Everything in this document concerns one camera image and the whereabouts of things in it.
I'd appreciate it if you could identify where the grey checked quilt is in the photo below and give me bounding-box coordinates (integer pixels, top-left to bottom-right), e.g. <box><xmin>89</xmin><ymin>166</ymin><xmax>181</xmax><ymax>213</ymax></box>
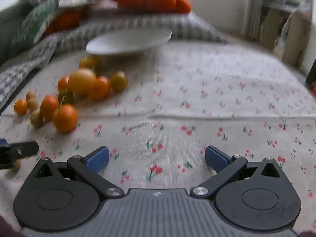
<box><xmin>0</xmin><ymin>12</ymin><xmax>235</xmax><ymax>111</ymax></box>

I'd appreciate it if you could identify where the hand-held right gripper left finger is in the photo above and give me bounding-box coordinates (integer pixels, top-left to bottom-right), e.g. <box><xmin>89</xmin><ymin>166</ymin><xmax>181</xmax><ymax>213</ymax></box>
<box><xmin>35</xmin><ymin>146</ymin><xmax>125</xmax><ymax>199</ymax></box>

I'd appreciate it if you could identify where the green patterned pillow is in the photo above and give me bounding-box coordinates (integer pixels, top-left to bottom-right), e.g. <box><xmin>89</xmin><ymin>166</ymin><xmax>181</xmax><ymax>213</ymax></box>
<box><xmin>10</xmin><ymin>0</ymin><xmax>60</xmax><ymax>52</ymax></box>

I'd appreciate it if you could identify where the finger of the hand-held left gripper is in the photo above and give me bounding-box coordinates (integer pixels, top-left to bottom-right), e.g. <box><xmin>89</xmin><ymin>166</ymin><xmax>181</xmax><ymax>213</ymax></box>
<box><xmin>0</xmin><ymin>138</ymin><xmax>39</xmax><ymax>171</ymax></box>

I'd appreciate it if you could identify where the tangerine with stem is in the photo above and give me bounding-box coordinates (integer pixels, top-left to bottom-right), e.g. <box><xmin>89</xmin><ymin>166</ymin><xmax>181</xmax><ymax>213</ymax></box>
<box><xmin>52</xmin><ymin>96</ymin><xmax>78</xmax><ymax>133</ymax></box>

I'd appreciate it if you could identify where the orange plush cushion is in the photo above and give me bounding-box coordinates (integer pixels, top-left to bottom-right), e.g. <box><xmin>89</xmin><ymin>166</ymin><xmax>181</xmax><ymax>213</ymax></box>
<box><xmin>42</xmin><ymin>10</ymin><xmax>87</xmax><ymax>37</ymax></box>

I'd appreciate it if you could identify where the dark green sofa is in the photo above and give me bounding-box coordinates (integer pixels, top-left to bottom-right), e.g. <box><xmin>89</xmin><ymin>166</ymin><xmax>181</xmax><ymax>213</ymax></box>
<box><xmin>0</xmin><ymin>4</ymin><xmax>27</xmax><ymax>62</ymax></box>

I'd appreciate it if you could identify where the white ribbed plate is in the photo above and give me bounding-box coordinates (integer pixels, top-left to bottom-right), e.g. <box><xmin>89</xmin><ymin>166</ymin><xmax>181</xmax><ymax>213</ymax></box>
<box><xmin>86</xmin><ymin>28</ymin><xmax>173</xmax><ymax>57</ymax></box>

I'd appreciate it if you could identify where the green tomato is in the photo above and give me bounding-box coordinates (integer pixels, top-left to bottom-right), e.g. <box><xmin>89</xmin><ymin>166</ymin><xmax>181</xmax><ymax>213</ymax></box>
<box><xmin>57</xmin><ymin>90</ymin><xmax>74</xmax><ymax>105</ymax></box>
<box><xmin>110</xmin><ymin>71</ymin><xmax>129</xmax><ymax>92</ymax></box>

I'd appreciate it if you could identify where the yellow tomato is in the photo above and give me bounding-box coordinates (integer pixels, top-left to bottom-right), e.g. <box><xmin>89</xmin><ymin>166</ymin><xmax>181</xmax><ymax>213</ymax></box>
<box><xmin>68</xmin><ymin>68</ymin><xmax>97</xmax><ymax>95</ymax></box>
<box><xmin>79</xmin><ymin>55</ymin><xmax>103</xmax><ymax>71</ymax></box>

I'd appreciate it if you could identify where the cherry-print sheet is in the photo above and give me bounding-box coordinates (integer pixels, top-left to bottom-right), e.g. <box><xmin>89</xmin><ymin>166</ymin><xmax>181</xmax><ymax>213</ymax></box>
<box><xmin>0</xmin><ymin>41</ymin><xmax>316</xmax><ymax>232</ymax></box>

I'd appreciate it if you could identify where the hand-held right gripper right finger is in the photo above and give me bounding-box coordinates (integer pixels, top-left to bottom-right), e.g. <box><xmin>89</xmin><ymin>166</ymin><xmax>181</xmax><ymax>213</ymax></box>
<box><xmin>190</xmin><ymin>146</ymin><xmax>282</xmax><ymax>199</ymax></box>

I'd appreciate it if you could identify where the small tangerine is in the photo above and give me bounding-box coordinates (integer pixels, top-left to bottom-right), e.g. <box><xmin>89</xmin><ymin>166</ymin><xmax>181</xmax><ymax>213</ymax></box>
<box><xmin>14</xmin><ymin>99</ymin><xmax>28</xmax><ymax>116</ymax></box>
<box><xmin>57</xmin><ymin>76</ymin><xmax>70</xmax><ymax>91</ymax></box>

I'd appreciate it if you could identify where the orange tomato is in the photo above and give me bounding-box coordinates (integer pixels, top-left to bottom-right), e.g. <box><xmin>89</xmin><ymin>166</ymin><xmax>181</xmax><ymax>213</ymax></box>
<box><xmin>89</xmin><ymin>76</ymin><xmax>111</xmax><ymax>101</ymax></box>
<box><xmin>40</xmin><ymin>95</ymin><xmax>60</xmax><ymax>122</ymax></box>

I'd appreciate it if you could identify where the wooden desk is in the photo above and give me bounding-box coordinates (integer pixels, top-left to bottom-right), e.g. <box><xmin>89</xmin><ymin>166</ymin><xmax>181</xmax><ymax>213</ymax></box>
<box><xmin>259</xmin><ymin>0</ymin><xmax>313</xmax><ymax>67</ymax></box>

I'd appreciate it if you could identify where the pale curtain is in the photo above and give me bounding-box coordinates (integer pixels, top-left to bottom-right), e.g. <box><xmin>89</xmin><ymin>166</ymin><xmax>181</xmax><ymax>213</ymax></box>
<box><xmin>243</xmin><ymin>0</ymin><xmax>269</xmax><ymax>40</ymax></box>

